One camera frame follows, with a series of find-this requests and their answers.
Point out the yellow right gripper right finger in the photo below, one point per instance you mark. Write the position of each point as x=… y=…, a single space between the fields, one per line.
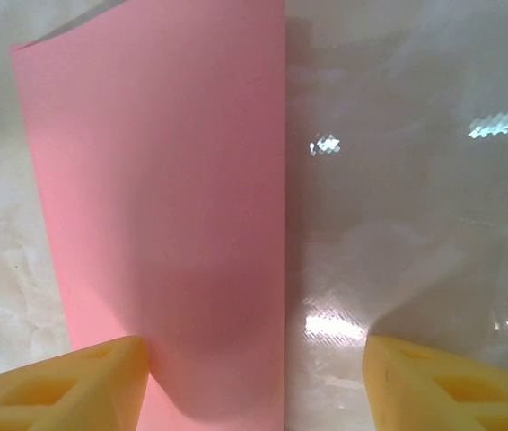
x=438 y=395

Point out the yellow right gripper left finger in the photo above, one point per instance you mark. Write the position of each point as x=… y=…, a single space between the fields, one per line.
x=56 y=390

